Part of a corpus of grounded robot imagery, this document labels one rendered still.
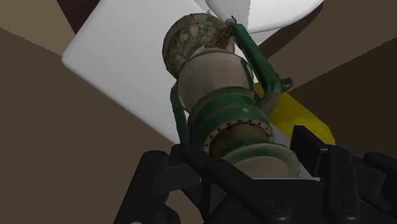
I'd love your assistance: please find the green rusty lantern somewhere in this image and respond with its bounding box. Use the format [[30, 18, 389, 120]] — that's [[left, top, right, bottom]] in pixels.
[[162, 12, 301, 179]]

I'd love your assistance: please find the yellow flat object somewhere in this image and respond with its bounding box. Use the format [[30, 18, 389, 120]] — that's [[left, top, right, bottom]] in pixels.
[[254, 82, 337, 146]]

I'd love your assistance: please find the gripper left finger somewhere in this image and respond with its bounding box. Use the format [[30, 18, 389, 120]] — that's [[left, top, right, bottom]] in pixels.
[[113, 143, 293, 224]]

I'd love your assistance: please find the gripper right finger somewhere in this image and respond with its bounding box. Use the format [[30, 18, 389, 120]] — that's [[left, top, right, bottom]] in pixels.
[[289, 125, 397, 224]]

